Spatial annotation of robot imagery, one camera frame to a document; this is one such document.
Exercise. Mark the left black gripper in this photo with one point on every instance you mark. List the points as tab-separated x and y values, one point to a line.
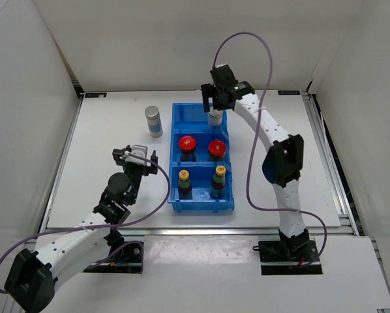
117	154

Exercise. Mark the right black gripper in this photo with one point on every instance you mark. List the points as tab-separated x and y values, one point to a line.
210	90

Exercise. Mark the silver-capped spice shaker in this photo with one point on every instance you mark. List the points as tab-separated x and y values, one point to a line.
214	118
152	115

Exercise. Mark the red-capped sauce jar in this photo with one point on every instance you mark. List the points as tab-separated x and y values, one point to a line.
217	150
187	146

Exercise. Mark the yellow-capped sauce bottle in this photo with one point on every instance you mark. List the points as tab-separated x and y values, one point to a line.
184	185
218	182

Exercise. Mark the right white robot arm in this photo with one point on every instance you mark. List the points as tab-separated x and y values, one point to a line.
284	159

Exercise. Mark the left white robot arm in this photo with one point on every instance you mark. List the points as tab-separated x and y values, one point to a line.
34	277

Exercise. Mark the blue three-compartment plastic bin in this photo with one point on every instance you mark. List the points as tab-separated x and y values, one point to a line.
190	119

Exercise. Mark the right black corner label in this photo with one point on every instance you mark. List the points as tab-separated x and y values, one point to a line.
289	92

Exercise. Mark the black corner label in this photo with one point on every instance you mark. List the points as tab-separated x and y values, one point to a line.
95	95
289	92

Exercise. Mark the left black corner label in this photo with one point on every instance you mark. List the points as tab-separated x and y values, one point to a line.
95	95

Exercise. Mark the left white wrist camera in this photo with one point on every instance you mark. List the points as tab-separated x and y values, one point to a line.
135	154

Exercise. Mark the front aluminium rail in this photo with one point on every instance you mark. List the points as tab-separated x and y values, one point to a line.
342	230

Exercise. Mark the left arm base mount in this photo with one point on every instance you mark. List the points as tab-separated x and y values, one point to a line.
128	260

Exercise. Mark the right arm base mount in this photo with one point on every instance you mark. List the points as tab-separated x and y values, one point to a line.
274	262

